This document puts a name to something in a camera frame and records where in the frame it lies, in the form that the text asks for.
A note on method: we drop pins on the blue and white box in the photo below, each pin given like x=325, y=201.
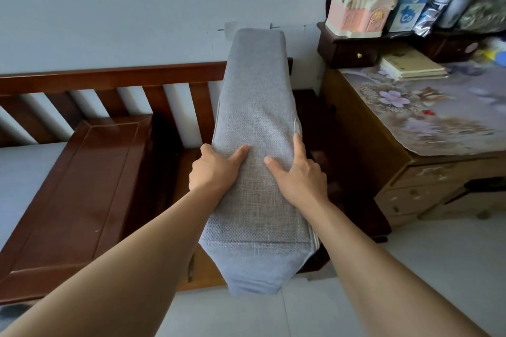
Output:
x=407, y=13

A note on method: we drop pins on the dark wooden sofa with console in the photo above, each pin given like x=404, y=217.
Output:
x=99, y=190

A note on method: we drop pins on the grey cushion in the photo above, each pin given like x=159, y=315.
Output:
x=253, y=111
x=23, y=182

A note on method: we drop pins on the dark wooden drawer stand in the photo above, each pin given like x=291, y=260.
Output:
x=348, y=52

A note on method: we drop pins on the person's left forearm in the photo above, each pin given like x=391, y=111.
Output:
x=118, y=269

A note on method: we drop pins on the yellow wooden desk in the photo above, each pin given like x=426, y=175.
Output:
x=367, y=139

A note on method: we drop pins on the yellow blue small object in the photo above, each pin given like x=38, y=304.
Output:
x=496, y=54

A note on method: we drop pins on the yellowish book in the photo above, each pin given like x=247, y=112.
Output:
x=411, y=64

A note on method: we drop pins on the silver foil packet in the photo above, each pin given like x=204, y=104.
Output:
x=431, y=17

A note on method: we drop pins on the person's right hand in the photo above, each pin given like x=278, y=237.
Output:
x=304, y=184

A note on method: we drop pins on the person's right forearm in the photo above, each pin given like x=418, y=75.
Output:
x=395, y=281

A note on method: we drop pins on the floral desk mat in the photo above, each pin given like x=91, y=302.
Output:
x=435, y=119

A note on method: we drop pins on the person's left hand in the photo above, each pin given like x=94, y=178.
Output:
x=211, y=175

